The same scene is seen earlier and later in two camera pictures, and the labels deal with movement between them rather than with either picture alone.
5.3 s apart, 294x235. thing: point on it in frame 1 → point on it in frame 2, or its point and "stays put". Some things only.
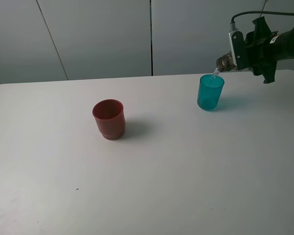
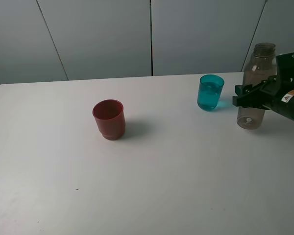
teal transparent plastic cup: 210,90 stays put
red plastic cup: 109,115 stays put
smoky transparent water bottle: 225,63 → 259,66
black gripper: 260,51 → 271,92
